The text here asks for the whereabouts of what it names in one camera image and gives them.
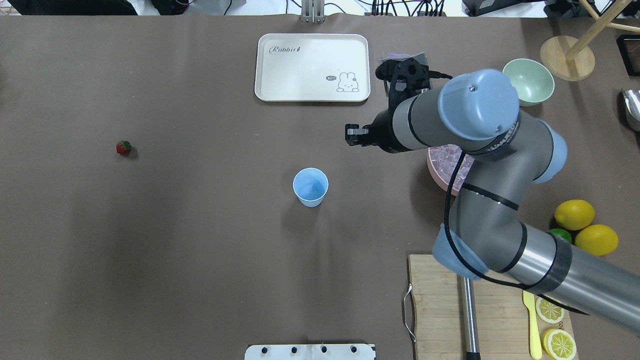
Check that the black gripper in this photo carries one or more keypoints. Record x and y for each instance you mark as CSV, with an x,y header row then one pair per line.
x,y
381,132

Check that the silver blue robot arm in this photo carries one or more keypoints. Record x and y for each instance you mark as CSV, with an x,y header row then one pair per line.
x,y
480,113

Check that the light blue cup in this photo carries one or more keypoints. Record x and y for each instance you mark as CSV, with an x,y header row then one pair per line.
x,y
310,185

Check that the wooden cup stand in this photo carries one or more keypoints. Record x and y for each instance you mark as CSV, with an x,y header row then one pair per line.
x,y
570,58

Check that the cream rabbit tray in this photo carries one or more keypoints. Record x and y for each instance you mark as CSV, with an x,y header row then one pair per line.
x,y
312,67

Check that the pink bowl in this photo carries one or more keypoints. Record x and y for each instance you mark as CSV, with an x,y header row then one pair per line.
x,y
441,163

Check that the grey folded cloth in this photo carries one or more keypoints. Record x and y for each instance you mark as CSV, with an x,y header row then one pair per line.
x,y
420,57

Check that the mint green bowl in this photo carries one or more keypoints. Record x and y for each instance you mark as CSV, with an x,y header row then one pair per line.
x,y
533,82

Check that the wooden cutting board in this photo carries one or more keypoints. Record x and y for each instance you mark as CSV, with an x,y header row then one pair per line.
x,y
502,318

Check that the green lime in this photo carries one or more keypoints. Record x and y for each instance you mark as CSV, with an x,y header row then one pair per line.
x,y
562,233

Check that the red strawberry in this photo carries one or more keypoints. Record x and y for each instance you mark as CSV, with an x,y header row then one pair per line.
x,y
123,148

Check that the yellow lemon right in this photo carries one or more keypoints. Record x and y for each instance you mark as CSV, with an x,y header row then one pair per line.
x,y
574,214

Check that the yellow lemon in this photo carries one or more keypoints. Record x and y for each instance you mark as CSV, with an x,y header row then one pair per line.
x,y
574,214
597,239

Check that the yellow plastic knife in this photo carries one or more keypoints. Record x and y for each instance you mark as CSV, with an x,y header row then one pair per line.
x,y
534,341

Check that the steel rod on board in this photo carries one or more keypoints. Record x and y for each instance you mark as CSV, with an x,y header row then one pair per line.
x,y
469,329

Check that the lemon half inner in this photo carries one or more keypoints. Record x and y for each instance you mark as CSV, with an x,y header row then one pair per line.
x,y
549,312

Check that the yellow lemon left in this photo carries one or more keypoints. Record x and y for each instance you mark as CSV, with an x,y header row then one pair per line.
x,y
597,239

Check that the metal scoop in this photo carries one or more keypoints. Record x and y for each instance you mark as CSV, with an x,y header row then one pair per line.
x,y
631,102

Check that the lemon half near edge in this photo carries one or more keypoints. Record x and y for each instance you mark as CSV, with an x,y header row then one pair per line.
x,y
559,344

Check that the aluminium frame post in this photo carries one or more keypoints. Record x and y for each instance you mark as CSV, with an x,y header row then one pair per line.
x,y
312,11

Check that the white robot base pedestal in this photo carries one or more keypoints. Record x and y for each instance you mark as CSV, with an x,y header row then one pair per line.
x,y
319,351

